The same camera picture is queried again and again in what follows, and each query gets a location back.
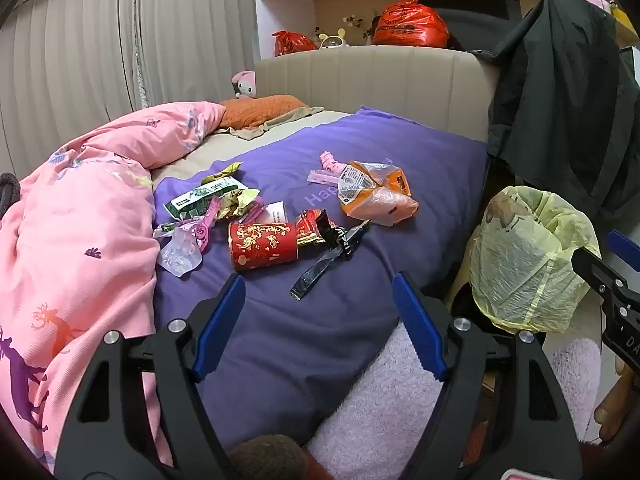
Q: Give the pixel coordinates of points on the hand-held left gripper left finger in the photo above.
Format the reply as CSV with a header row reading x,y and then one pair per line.
x,y
220,325

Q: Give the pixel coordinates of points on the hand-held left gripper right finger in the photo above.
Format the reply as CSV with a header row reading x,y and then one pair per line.
x,y
417,330

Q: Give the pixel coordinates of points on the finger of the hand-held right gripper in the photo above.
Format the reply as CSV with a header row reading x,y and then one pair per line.
x,y
595,272
625,247

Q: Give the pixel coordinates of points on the beige bin with yellow liner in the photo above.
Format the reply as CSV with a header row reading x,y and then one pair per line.
x,y
525,260

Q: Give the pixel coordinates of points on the green white milk carton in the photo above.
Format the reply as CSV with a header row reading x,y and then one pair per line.
x,y
200,199

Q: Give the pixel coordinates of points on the person's right hand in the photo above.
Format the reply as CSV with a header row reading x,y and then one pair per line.
x,y
612,410

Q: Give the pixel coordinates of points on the purple blanket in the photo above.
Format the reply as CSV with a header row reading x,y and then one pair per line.
x,y
280,350

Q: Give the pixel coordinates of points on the clear plastic wrapper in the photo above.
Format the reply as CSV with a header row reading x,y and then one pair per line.
x,y
177,252

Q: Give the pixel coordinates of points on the pink fluffy clothing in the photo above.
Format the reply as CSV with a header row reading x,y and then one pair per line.
x,y
380,410

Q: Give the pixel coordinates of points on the red gold paper cup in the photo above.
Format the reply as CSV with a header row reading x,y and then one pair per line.
x,y
262,246

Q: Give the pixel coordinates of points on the black wrapper strip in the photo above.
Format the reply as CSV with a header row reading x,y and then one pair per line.
x,y
320,265

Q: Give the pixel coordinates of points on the crumpled gold wrapper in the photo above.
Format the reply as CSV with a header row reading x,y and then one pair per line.
x,y
242,205

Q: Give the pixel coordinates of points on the white paper card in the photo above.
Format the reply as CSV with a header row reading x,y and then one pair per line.
x,y
272,212

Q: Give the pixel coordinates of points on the red snack wrapper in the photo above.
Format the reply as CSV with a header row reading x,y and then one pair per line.
x,y
311,225

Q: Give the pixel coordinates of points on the orange plastic bag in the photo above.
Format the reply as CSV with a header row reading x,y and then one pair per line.
x,y
380,200

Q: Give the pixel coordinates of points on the brown knitted cloth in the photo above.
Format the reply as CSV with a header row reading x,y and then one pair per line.
x,y
270,457

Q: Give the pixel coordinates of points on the yellow green snack wrapper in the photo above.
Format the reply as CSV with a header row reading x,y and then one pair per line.
x,y
220,174

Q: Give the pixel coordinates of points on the dark jacket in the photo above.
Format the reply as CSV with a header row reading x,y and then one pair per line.
x,y
560,110

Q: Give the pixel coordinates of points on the pink printed duvet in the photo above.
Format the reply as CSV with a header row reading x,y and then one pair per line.
x,y
75,260

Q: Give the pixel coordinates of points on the beige bed sheet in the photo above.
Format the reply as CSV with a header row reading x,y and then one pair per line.
x,y
210,147

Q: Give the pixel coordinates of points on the orange pillow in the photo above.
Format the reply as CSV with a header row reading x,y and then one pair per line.
x,y
260,109

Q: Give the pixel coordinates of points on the pink plush toy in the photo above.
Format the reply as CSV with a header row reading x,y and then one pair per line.
x,y
244,85

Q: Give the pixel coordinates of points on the dark fuzzy cloth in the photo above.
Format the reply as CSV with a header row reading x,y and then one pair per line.
x,y
9,192

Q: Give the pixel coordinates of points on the beige padded headboard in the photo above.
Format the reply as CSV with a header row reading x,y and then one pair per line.
x,y
380,80

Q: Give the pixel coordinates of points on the small red plastic bag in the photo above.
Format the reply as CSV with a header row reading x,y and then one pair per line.
x,y
292,42

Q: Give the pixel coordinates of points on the white toy with yellow ears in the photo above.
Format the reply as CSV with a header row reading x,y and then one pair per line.
x,y
334,41

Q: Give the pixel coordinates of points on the large red plastic bag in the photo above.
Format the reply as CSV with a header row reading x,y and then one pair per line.
x,y
410,22

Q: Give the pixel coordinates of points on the small flower decoration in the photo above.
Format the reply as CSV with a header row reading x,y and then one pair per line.
x,y
357,22

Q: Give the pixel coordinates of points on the pleated curtain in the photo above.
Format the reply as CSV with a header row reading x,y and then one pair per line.
x,y
100,35

